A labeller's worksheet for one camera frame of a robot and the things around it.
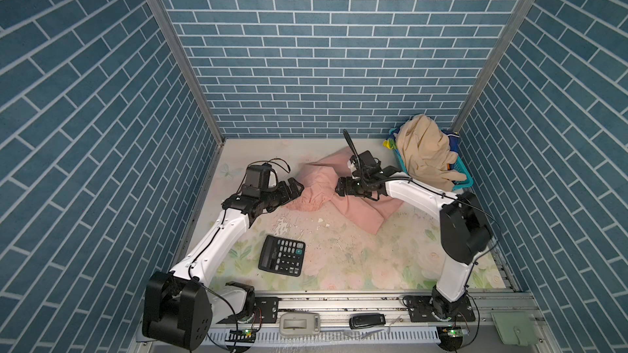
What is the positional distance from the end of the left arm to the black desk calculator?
8.2 inches

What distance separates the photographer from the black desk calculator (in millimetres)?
820

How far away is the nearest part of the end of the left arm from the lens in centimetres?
58
